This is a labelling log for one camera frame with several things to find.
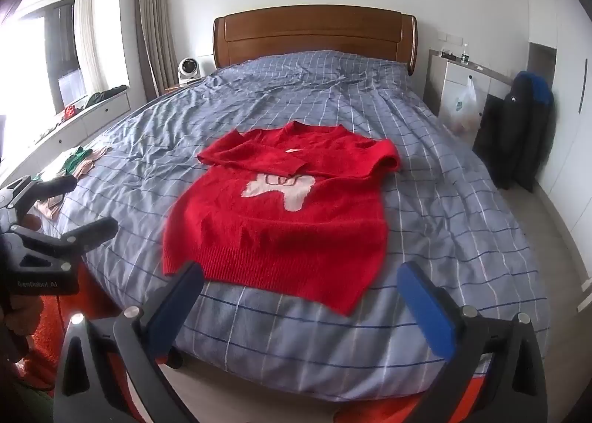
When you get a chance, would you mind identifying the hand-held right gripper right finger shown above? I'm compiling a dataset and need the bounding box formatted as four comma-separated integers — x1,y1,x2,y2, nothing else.
397,261,549,423

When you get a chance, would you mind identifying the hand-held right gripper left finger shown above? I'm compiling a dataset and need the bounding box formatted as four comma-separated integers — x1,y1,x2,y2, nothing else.
53,260,205,423

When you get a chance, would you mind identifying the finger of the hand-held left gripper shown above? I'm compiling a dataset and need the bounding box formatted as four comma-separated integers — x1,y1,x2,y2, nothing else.
55,218,120,260
28,175,78,204

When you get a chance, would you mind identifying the red knit sweater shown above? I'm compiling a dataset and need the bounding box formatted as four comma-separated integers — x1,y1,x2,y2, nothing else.
162,121,401,317

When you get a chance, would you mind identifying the person's left hand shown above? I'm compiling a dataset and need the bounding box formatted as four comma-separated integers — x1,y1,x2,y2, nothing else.
4,214,46,341

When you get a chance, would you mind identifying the pink garment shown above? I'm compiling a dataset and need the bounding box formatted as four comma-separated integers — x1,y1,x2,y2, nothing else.
74,146,114,182
31,193,66,221

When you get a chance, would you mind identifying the green garment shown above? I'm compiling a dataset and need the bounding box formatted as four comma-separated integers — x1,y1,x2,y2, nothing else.
61,146,93,176

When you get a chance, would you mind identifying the orange rug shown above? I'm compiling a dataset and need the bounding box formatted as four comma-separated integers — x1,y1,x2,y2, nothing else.
21,259,155,423

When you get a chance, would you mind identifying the white window seat cabinet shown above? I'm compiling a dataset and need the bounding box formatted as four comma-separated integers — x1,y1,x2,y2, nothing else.
0,91,133,186

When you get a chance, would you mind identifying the dark clothing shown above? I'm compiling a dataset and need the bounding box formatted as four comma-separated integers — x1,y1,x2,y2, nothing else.
82,85,128,108

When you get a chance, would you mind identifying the window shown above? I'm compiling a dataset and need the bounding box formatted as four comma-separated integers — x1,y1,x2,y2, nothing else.
43,0,90,106

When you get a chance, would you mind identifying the white sheer curtain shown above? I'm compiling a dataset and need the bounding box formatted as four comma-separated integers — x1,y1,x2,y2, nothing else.
73,0,99,101

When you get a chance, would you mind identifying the white desk fan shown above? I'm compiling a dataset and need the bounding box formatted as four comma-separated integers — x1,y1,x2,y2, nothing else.
178,56,205,84

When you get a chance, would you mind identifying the beige curtain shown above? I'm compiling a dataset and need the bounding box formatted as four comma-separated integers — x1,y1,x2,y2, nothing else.
134,0,180,100

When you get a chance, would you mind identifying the black and blue jacket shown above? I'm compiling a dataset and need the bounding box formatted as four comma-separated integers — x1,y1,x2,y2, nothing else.
472,70,556,193

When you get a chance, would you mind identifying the white plastic bag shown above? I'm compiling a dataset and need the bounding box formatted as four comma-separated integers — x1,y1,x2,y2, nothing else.
445,78,479,135

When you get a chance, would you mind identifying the white bedside cabinet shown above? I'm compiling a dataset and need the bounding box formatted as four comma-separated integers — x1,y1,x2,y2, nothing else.
423,48,515,138

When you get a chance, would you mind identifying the bed with blue checked sheet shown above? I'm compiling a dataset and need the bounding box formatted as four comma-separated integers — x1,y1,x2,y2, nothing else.
32,51,552,403

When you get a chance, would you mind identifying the white wardrobe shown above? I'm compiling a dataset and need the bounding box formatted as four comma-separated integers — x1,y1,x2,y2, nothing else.
522,0,592,243

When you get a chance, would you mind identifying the wooden headboard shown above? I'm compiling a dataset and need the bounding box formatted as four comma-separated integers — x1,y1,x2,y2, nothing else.
213,4,418,78

